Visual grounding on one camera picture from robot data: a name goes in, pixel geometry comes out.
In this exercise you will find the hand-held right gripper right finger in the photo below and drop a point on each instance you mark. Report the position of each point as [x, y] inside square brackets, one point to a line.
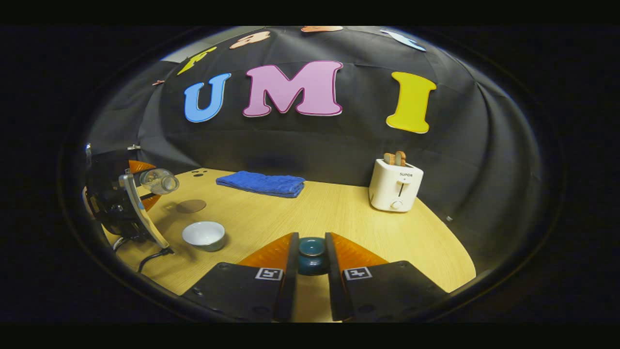
[334, 276]

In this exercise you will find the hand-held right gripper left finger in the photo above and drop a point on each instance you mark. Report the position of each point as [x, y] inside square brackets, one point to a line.
[290, 276]

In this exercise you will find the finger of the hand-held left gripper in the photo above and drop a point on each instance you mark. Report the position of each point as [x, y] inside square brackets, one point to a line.
[150, 201]
[140, 166]

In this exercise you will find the clear plastic water bottle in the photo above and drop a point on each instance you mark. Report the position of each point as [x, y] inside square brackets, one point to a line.
[160, 181]

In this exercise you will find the teal teacup lid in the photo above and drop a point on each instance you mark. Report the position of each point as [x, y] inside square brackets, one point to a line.
[312, 252]

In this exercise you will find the round brown coaster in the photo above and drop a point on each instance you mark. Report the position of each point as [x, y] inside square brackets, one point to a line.
[191, 206]

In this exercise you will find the white teacup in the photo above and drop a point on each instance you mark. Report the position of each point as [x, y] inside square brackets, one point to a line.
[204, 235]

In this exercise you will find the blue folded towel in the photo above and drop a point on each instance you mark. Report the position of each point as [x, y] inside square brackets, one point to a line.
[264, 184]

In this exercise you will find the white toaster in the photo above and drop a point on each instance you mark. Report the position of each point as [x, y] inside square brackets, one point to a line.
[390, 186]

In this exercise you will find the toast slice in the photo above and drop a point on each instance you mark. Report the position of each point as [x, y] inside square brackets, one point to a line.
[389, 159]
[400, 158]

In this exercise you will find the black backdrop cloth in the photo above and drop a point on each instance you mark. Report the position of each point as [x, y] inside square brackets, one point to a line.
[339, 145]

